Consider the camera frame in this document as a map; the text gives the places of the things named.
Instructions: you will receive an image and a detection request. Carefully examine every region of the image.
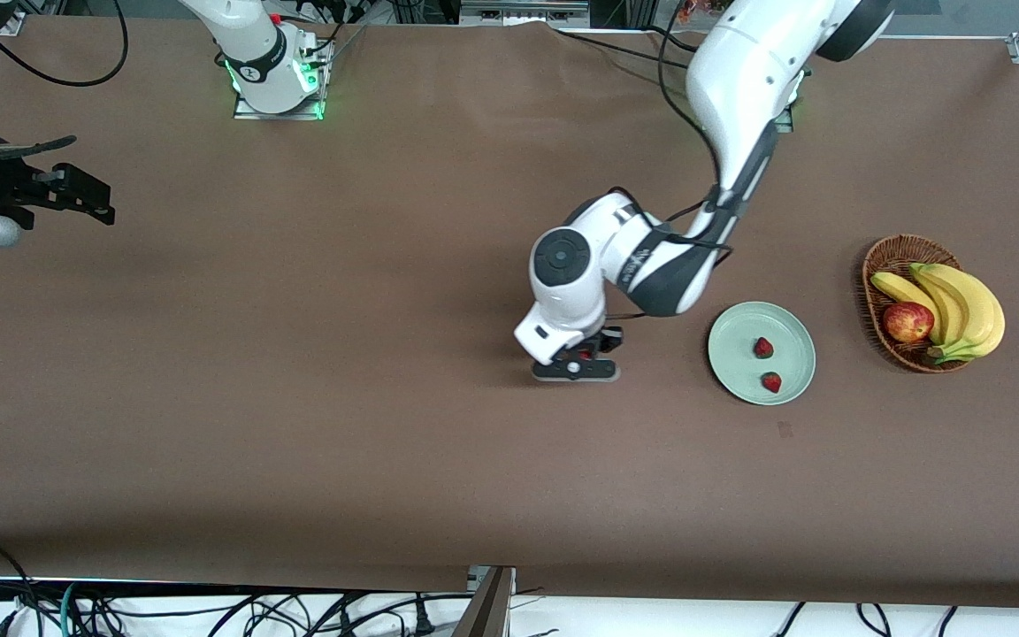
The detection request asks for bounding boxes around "teal cable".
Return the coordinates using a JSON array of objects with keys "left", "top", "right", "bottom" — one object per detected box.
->
[{"left": 57, "top": 581, "right": 82, "bottom": 637}]

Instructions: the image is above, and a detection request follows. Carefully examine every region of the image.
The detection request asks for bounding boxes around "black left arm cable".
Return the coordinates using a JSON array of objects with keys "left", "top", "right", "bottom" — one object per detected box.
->
[{"left": 605, "top": 0, "right": 734, "bottom": 321}]

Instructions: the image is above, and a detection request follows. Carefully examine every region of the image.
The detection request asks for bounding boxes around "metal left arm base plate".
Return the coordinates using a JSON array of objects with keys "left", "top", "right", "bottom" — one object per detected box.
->
[{"left": 773, "top": 69, "right": 808, "bottom": 134}]

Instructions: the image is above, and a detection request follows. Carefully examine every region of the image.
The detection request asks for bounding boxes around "silver metal frame rail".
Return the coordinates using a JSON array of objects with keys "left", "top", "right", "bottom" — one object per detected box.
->
[{"left": 456, "top": 0, "right": 592, "bottom": 27}]

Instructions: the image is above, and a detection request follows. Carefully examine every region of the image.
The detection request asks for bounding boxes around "red apple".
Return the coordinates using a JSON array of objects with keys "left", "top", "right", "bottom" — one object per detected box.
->
[{"left": 883, "top": 302, "right": 936, "bottom": 344}]

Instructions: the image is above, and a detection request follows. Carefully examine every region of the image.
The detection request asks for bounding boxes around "small yellow banana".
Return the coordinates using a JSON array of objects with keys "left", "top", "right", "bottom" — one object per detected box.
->
[{"left": 870, "top": 271, "right": 942, "bottom": 344}]

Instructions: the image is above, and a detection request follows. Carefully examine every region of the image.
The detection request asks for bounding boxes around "pale green round plate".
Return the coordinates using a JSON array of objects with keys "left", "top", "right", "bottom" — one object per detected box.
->
[{"left": 708, "top": 302, "right": 817, "bottom": 406}]

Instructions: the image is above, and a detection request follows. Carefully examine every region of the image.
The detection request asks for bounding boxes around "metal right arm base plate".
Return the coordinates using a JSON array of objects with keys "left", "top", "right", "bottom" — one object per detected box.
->
[{"left": 232, "top": 40, "right": 327, "bottom": 121}]

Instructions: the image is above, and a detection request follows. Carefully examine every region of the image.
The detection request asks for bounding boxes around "large yellow banana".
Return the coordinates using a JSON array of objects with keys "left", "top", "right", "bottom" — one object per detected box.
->
[{"left": 909, "top": 263, "right": 1006, "bottom": 364}]

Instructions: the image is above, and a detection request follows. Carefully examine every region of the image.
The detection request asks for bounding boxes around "grey metal table leg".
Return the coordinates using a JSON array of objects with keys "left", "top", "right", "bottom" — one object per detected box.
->
[{"left": 452, "top": 566, "right": 517, "bottom": 637}]

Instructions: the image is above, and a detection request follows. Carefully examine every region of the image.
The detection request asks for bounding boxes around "thin black cable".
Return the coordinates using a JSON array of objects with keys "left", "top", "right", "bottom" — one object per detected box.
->
[{"left": 554, "top": 29, "right": 698, "bottom": 70}]

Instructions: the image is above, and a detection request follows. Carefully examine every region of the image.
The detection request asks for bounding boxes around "brown table cover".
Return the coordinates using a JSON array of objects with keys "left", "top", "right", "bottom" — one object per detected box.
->
[{"left": 0, "top": 13, "right": 1019, "bottom": 611}]

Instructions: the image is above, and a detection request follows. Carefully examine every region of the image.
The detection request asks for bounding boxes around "brown wicker basket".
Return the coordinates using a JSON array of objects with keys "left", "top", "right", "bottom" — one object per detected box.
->
[{"left": 862, "top": 234, "right": 975, "bottom": 374}]

